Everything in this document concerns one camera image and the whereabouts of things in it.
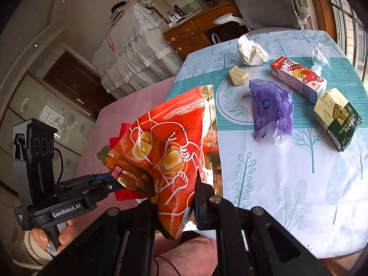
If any wooden desk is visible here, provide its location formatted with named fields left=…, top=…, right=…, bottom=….
left=162, top=1, right=248, bottom=59

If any black cord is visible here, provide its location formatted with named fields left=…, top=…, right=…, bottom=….
left=153, top=255, right=181, bottom=276

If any person's left forearm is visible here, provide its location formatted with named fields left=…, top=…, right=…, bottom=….
left=11, top=231, right=49, bottom=268

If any red paper wrapper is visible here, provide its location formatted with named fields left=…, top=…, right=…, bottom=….
left=109, top=123, right=144, bottom=202

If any white crumpled tissue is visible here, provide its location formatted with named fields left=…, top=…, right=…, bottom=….
left=237, top=34, right=269, bottom=66

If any red snack bag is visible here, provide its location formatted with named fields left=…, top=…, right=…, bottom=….
left=96, top=85, right=223, bottom=240

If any purple plastic pack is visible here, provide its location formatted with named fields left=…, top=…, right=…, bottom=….
left=249, top=79, right=294, bottom=146

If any white lace cover cloth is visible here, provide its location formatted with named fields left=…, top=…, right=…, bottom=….
left=92, top=0, right=184, bottom=100

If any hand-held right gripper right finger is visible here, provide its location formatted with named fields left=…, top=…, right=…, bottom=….
left=193, top=172, right=331, bottom=276

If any clear plastic wrapper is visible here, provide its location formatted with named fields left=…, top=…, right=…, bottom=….
left=310, top=42, right=331, bottom=74

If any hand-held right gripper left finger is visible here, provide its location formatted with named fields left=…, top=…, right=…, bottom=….
left=37, top=199, right=173, bottom=276

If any person's right leg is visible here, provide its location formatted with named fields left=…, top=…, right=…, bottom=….
left=152, top=236, right=219, bottom=276

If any dark wooden door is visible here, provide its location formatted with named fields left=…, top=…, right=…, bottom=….
left=43, top=50, right=115, bottom=118

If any small cream box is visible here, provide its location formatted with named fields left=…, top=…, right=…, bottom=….
left=228, top=66, right=250, bottom=86

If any tree print tablecloth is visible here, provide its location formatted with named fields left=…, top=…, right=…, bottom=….
left=165, top=30, right=368, bottom=259

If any person's left hand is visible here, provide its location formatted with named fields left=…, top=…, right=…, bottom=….
left=30, top=219, right=78, bottom=258

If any grey office chair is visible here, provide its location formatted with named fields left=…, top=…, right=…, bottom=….
left=223, top=0, right=312, bottom=32

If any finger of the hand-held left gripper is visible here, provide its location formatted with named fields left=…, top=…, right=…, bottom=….
left=92, top=173, right=127, bottom=199

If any white cable bundle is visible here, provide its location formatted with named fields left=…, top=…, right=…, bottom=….
left=162, top=0, right=202, bottom=28

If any window grille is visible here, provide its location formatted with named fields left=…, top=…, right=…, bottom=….
left=325, top=0, right=368, bottom=81

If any pink cartoon carton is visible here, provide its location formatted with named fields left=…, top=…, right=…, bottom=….
left=270, top=56, right=328, bottom=104

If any white handheld steamer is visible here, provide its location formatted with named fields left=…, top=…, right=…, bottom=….
left=213, top=13, right=243, bottom=27

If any green and cream box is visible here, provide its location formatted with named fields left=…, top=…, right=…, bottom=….
left=313, top=88, right=362, bottom=152

